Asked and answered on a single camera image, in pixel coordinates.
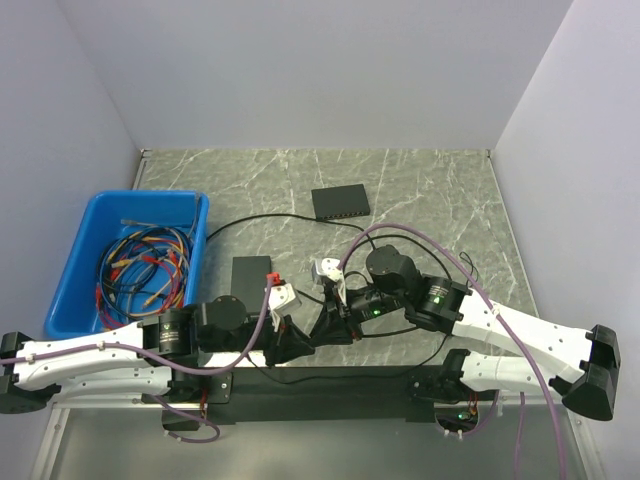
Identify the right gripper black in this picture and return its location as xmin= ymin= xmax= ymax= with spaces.
xmin=310 ymin=282 xmax=407 ymax=348

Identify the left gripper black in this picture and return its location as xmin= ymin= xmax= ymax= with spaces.
xmin=202 ymin=307 xmax=314 ymax=367

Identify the black network switch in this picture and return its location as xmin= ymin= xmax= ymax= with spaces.
xmin=231 ymin=256 xmax=272 ymax=318
xmin=311 ymin=184 xmax=371 ymax=220

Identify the black ethernet cable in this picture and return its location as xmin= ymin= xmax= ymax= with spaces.
xmin=205 ymin=213 xmax=451 ymax=341

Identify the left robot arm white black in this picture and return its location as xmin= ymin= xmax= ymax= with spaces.
xmin=1 ymin=295 xmax=315 ymax=414

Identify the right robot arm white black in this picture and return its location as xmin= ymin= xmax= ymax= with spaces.
xmin=311 ymin=245 xmax=621 ymax=421

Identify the blue plastic bin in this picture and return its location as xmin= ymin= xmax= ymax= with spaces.
xmin=44 ymin=190 xmax=209 ymax=340

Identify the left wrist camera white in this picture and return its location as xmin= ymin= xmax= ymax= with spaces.
xmin=266 ymin=272 xmax=302 ymax=316

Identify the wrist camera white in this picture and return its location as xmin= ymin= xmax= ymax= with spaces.
xmin=266 ymin=272 xmax=302 ymax=316
xmin=311 ymin=258 xmax=344 ymax=285

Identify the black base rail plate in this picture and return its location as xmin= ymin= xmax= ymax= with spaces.
xmin=207 ymin=365 xmax=496 ymax=425

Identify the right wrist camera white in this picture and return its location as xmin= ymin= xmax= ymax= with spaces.
xmin=311 ymin=258 xmax=344 ymax=285

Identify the bundle of coloured cables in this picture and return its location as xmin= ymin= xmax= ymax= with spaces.
xmin=92 ymin=217 xmax=193 ymax=333

